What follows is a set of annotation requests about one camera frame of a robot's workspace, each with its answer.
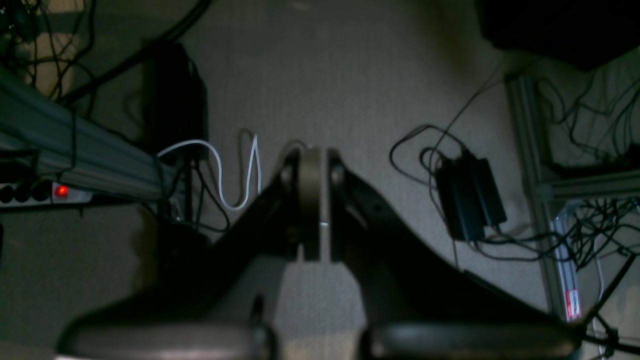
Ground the white cable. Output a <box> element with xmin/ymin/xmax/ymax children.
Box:
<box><xmin>157</xmin><ymin>134</ymin><xmax>263</xmax><ymax>211</ymax></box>

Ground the white power strip red switch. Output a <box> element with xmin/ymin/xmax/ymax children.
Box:
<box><xmin>0</xmin><ymin>180</ymin><xmax>94</xmax><ymax>208</ymax></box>

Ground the aluminium frame rack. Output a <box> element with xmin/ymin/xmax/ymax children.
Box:
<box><xmin>506</xmin><ymin>75</ymin><xmax>640</xmax><ymax>322</ymax></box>

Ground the black computer box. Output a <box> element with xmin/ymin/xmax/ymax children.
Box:
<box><xmin>143</xmin><ymin>41</ymin><xmax>210</xmax><ymax>155</ymax></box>

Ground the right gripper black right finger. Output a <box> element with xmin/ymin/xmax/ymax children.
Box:
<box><xmin>326</xmin><ymin>148</ymin><xmax>581</xmax><ymax>360</ymax></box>

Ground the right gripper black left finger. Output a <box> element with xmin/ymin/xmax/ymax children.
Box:
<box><xmin>55</xmin><ymin>148</ymin><xmax>321</xmax><ymax>360</ymax></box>

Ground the black floor adapter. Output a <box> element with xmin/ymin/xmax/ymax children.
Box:
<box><xmin>435</xmin><ymin>150</ymin><xmax>507</xmax><ymax>241</ymax></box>

